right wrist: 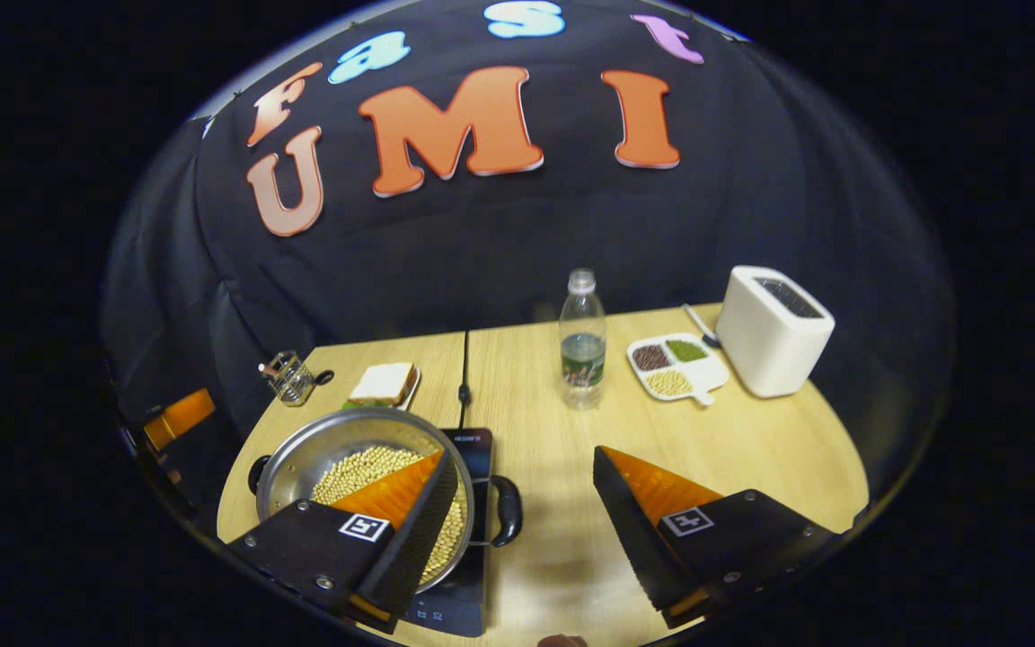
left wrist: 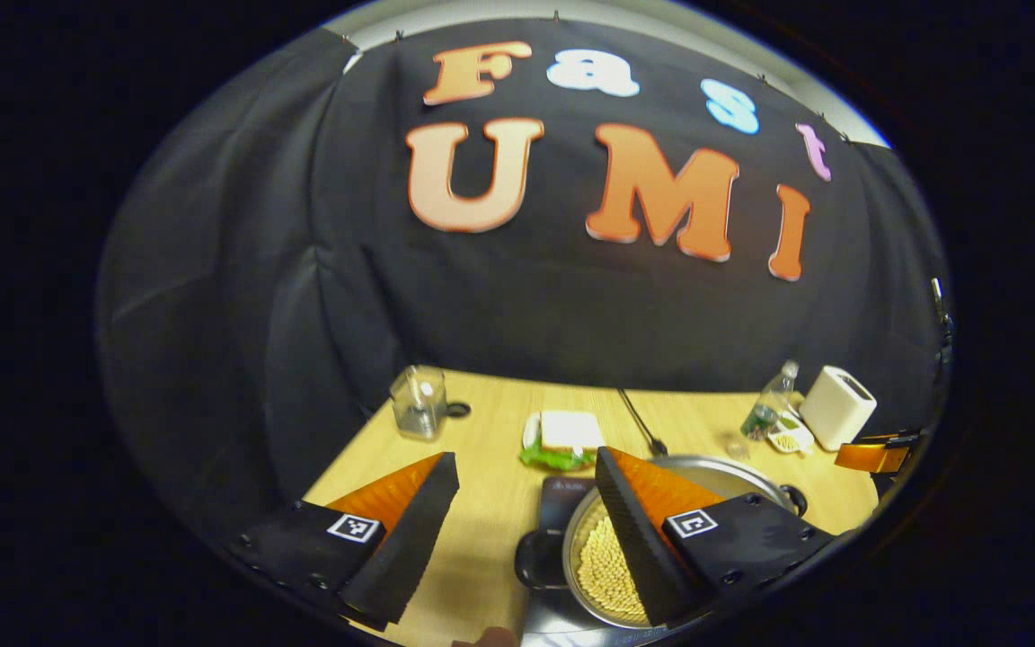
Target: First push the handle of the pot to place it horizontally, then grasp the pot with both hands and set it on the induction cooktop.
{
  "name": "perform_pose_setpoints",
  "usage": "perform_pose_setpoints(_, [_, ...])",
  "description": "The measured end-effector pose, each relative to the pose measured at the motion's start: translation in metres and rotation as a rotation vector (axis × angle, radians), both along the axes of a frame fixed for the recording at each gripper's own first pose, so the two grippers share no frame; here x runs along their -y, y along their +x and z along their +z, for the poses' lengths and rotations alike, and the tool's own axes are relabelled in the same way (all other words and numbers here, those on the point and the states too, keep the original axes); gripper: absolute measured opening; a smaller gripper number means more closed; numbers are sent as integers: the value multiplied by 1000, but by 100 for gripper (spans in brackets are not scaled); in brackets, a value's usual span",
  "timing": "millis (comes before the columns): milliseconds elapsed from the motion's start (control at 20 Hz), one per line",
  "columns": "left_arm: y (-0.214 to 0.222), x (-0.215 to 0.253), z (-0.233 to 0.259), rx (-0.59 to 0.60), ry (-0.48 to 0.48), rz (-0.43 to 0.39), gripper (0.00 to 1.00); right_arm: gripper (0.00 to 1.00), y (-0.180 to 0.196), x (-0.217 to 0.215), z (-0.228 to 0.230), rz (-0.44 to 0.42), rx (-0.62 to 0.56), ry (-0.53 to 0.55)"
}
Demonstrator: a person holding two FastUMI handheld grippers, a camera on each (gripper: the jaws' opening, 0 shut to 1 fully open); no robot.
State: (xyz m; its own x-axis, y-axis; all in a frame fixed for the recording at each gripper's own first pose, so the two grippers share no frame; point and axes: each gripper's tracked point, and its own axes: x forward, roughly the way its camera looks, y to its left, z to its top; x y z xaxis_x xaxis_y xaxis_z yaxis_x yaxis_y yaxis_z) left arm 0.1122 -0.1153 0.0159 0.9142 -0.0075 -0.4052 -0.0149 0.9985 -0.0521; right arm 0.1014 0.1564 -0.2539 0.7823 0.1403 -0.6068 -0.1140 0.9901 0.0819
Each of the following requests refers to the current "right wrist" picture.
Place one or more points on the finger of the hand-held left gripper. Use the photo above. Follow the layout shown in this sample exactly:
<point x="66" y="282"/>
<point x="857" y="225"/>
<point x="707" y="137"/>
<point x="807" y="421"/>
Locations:
<point x="181" y="418"/>

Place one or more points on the black backdrop cloth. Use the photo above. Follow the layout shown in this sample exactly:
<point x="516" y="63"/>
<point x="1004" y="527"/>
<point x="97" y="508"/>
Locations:
<point x="482" y="243"/>

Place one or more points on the pile of yellow soybeans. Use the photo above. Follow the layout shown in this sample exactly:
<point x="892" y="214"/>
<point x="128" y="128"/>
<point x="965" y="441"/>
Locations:
<point x="356" y="472"/>

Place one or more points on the black induction cooktop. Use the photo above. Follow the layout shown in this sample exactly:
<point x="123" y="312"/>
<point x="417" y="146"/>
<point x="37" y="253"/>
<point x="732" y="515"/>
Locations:
<point x="473" y="575"/>

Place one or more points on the white toaster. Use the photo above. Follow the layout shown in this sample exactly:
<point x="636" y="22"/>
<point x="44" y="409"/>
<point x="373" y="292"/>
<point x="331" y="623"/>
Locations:
<point x="769" y="350"/>

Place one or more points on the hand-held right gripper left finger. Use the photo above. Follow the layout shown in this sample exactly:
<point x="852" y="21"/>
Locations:
<point x="410" y="548"/>

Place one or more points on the white divided bean plate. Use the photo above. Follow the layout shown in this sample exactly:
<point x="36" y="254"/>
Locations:
<point x="702" y="368"/>

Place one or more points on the small black round object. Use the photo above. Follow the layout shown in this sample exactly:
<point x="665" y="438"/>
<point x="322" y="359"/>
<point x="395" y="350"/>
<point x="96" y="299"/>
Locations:
<point x="323" y="377"/>

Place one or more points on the white bread lettuce sandwich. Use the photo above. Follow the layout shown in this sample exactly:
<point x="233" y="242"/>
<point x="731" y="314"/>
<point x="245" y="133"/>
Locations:
<point x="383" y="382"/>

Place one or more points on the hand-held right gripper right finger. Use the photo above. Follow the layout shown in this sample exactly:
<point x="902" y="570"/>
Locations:
<point x="634" y="548"/>

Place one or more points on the clear plastic water bottle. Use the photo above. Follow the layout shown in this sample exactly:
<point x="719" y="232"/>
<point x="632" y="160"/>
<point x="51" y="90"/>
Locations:
<point x="582" y="359"/>

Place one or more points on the metal spoon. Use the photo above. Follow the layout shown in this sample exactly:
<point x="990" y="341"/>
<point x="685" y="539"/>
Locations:
<point x="697" y="322"/>

